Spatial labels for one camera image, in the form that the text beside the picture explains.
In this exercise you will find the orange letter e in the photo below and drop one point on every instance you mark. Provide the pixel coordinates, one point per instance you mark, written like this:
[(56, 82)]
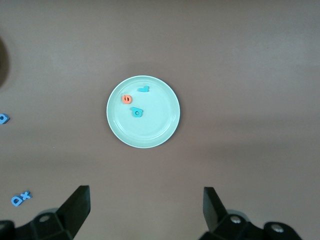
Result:
[(123, 99)]

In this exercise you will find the blue letter x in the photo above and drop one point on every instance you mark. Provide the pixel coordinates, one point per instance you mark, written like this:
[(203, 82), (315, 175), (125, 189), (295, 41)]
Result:
[(25, 195)]

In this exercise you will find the brown table cover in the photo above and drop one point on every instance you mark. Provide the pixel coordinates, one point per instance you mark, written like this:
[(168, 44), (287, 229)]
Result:
[(225, 62)]

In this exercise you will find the beige plate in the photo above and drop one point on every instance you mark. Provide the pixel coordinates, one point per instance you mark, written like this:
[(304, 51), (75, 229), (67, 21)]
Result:
[(3, 62)]

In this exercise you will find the teal letter p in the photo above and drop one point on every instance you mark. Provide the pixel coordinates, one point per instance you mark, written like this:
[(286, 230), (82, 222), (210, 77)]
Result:
[(133, 109)]

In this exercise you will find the green plate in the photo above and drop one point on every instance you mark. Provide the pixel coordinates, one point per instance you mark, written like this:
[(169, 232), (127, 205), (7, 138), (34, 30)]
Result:
[(155, 125)]

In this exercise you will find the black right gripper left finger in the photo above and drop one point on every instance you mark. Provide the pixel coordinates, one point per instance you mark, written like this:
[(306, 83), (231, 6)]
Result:
[(72, 215)]

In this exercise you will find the teal letter i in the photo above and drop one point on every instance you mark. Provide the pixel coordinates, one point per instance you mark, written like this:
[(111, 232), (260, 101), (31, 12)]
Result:
[(143, 89)]

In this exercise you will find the blue letter D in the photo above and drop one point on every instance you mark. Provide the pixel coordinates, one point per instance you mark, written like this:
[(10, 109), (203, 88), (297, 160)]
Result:
[(15, 204)]

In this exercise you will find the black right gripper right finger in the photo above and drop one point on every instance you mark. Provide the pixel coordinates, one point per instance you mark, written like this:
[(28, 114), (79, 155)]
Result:
[(220, 220)]

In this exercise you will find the blue number 6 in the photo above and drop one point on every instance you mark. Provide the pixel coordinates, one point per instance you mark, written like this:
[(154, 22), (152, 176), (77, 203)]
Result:
[(6, 120)]

